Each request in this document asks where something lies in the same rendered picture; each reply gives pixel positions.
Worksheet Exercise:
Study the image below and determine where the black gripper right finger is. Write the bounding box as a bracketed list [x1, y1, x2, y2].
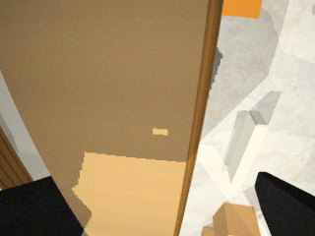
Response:
[255, 170, 315, 236]

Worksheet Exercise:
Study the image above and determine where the brown rectangular block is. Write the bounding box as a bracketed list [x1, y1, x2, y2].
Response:
[221, 0, 263, 19]

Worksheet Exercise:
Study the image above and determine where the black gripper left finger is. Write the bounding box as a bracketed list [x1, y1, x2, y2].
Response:
[0, 176, 84, 236]

